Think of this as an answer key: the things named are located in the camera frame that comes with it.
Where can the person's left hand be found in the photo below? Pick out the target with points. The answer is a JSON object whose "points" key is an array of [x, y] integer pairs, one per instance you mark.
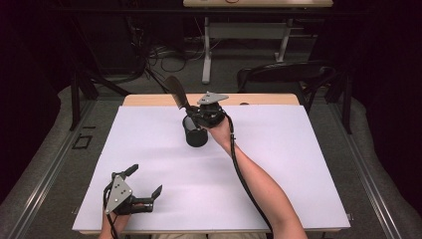
{"points": [[124, 220]]}

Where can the black metal stand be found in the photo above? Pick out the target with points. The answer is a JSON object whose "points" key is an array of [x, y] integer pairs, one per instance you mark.
{"points": [[346, 99], [75, 99]]}

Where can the white-legged wooden desk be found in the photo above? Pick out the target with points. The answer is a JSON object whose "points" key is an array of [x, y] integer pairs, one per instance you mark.
{"points": [[249, 30]]}

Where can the black chair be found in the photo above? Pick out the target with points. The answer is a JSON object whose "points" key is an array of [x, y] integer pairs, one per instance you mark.
{"points": [[282, 74]]}

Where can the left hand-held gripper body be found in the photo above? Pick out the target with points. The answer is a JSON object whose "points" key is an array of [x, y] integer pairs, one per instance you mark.
{"points": [[119, 194]]}

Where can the white table sheet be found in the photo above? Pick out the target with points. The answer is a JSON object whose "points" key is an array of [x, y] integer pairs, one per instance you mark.
{"points": [[185, 186]]}

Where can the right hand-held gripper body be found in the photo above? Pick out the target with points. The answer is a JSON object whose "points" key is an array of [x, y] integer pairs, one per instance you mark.
{"points": [[212, 113]]}

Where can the person's right hand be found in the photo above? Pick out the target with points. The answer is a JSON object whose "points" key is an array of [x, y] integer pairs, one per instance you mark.
{"points": [[222, 132]]}

